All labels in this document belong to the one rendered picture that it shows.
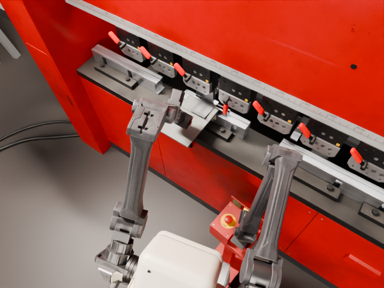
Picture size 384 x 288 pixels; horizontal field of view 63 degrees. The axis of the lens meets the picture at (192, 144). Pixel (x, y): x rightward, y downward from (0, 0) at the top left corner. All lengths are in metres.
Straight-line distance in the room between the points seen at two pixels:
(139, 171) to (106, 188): 1.69
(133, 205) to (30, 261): 1.67
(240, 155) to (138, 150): 0.83
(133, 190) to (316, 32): 0.70
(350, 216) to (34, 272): 1.98
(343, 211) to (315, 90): 0.62
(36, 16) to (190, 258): 1.39
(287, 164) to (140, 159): 0.45
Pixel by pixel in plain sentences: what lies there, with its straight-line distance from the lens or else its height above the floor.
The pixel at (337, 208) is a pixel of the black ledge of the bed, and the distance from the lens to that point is 1.55.
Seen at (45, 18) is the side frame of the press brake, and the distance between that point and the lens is 1.85.
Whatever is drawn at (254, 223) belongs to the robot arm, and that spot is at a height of 1.05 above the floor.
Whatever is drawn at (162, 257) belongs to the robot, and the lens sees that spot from 0.85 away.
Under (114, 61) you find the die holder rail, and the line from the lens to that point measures 1.91.
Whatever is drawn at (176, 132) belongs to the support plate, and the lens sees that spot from 1.48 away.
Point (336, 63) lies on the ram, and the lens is 1.07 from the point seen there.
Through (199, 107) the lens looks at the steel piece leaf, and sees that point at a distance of 1.55.
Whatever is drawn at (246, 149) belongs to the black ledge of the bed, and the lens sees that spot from 1.58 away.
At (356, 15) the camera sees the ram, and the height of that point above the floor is 1.69.
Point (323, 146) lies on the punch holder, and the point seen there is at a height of 1.14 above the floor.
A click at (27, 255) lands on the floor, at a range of 2.57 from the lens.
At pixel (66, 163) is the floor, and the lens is 2.76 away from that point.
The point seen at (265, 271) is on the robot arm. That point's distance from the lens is 0.97.
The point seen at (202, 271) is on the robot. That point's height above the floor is 1.38.
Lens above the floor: 2.21
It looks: 57 degrees down
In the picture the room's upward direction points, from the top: 3 degrees counter-clockwise
